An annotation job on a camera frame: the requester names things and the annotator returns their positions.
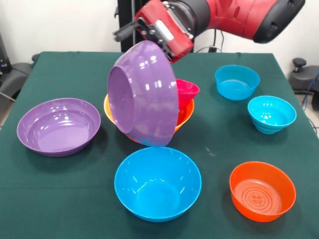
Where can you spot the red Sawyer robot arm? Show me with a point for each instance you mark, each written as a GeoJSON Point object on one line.
{"type": "Point", "coordinates": [236, 15]}

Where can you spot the purple bowl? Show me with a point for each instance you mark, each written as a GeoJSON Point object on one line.
{"type": "Point", "coordinates": [57, 127]}
{"type": "Point", "coordinates": [144, 99]}

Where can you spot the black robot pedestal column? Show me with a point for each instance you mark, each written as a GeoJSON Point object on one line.
{"type": "Point", "coordinates": [124, 7]}

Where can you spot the large orange bowl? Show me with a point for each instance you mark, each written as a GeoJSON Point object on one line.
{"type": "Point", "coordinates": [188, 112]}

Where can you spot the cyan ribbed bowl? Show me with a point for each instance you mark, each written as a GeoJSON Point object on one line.
{"type": "Point", "coordinates": [271, 112]}

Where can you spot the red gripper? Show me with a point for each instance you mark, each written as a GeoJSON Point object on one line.
{"type": "Point", "coordinates": [159, 20]}

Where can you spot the dark grey pedestal foot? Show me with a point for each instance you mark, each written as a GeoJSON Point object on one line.
{"type": "Point", "coordinates": [304, 77]}
{"type": "Point", "coordinates": [17, 72]}

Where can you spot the dark green tablecloth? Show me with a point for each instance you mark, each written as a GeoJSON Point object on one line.
{"type": "Point", "coordinates": [199, 224]}

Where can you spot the magenta bowl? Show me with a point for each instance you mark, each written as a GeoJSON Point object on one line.
{"type": "Point", "coordinates": [187, 90]}

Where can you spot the large blue bowl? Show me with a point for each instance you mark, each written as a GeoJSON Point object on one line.
{"type": "Point", "coordinates": [157, 184]}

